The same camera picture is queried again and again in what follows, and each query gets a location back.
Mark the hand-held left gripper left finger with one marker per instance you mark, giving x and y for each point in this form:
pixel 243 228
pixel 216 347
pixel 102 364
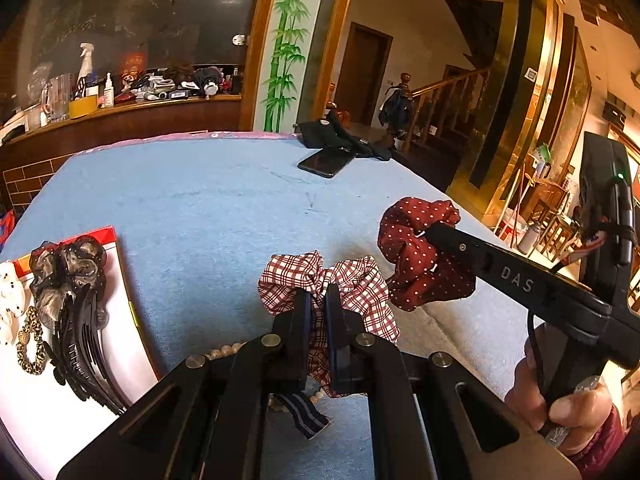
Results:
pixel 301 320

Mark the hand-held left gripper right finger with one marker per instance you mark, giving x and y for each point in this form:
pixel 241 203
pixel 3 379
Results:
pixel 334 325

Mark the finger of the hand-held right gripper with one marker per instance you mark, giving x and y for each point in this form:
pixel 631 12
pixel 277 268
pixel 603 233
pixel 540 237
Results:
pixel 452 245

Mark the red plaid scrunchie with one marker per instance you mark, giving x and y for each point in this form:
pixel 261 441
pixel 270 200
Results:
pixel 360 290

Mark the red polka-dot scrunchie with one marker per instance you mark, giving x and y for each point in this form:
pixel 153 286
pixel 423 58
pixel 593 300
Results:
pixel 415 270

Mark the white box with red edge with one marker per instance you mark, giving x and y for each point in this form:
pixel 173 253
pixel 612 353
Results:
pixel 125 340

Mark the black hair claw clip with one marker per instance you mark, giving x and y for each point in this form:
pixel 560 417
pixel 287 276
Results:
pixel 82 355

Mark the grey sheer scrunchie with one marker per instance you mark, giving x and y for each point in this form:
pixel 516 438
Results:
pixel 67 267

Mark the leopard print scrunchie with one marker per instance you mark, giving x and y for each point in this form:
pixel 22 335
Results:
pixel 29 345

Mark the person's right hand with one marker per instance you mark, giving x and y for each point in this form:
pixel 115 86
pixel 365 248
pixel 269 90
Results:
pixel 580 415

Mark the wooden chair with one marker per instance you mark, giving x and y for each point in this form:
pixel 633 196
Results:
pixel 552 225

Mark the grey thermos bottle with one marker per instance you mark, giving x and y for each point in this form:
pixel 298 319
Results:
pixel 529 237

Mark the navy striped ribbon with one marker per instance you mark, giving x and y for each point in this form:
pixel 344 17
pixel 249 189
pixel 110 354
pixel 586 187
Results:
pixel 305 414

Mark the wooden stair railing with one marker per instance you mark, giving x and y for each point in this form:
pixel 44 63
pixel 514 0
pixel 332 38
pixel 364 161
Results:
pixel 450 105

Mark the light blue tablecloth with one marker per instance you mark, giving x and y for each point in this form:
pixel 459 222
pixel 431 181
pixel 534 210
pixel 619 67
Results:
pixel 225 200

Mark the black smartphone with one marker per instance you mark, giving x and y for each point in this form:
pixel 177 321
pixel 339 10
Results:
pixel 326 161

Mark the black cloth bag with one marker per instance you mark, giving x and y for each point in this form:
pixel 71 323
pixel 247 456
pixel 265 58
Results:
pixel 345 135

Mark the brown wooden door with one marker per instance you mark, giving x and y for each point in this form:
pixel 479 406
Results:
pixel 361 75

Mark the white dotted scrunchie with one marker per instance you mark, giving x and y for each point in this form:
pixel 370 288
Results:
pixel 11 295

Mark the small white bottle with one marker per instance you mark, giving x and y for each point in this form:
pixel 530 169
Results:
pixel 107 92

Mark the yellow container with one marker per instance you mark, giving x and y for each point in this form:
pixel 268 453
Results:
pixel 82 106

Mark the glass pitcher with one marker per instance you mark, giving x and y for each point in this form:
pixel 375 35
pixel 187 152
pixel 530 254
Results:
pixel 57 97

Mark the white spray bottle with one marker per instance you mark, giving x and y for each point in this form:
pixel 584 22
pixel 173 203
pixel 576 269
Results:
pixel 86 67

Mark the dark jacket on post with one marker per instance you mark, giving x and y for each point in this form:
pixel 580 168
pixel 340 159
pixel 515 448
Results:
pixel 396 107

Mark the bamboo wall painting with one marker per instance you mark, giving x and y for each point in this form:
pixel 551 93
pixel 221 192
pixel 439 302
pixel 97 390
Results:
pixel 286 45

